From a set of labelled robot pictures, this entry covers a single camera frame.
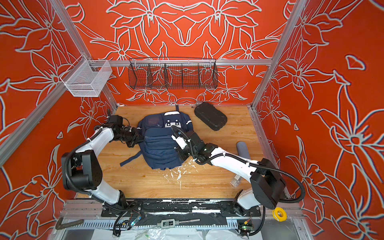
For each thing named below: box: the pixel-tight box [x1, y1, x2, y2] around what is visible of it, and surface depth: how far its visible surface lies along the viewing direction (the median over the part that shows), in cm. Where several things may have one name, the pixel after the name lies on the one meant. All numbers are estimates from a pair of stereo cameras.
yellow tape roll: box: [272, 207, 288, 222], surface depth 72 cm
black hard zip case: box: [194, 102, 228, 131], surface depth 108 cm
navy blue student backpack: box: [120, 105, 194, 171], surface depth 84 cm
